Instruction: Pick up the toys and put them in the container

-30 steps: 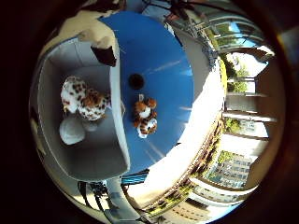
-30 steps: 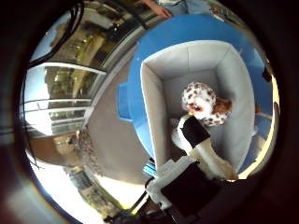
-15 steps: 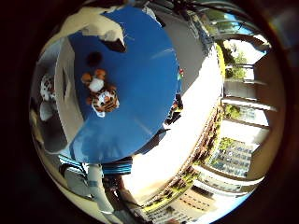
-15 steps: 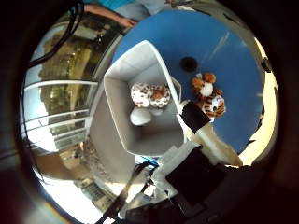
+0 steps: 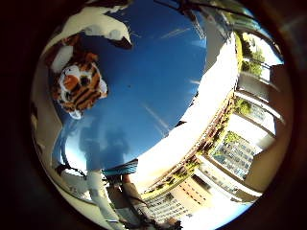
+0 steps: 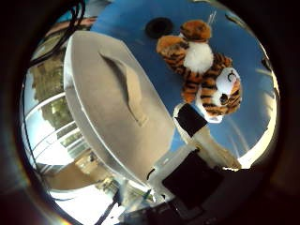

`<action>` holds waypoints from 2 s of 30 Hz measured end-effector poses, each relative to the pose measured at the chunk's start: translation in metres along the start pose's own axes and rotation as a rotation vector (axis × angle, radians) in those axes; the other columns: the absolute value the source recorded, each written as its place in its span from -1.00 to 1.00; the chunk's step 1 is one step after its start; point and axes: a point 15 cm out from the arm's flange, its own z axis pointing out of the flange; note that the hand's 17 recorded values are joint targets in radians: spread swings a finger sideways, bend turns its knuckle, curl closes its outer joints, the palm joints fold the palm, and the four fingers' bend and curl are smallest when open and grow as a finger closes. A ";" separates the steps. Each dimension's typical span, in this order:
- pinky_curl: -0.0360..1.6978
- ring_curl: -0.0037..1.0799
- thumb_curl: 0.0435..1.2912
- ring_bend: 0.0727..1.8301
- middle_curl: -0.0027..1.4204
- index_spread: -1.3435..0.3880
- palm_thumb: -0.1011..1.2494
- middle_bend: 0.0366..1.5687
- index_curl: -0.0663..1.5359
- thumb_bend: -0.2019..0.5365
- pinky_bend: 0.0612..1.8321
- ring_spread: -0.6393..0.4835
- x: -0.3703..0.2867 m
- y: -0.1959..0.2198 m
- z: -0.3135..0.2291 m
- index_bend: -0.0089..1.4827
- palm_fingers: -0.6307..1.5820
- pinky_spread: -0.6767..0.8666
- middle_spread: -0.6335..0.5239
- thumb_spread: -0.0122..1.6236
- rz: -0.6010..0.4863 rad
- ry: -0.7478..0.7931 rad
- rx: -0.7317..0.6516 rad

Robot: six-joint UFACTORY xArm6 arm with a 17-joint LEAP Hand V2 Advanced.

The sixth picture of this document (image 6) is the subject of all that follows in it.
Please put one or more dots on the black round table hole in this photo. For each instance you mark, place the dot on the black round table hole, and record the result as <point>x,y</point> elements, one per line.
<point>158,27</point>

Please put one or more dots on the orange striped tiger plush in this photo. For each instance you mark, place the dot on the orange striped tiger plush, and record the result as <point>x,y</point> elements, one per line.
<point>203,73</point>

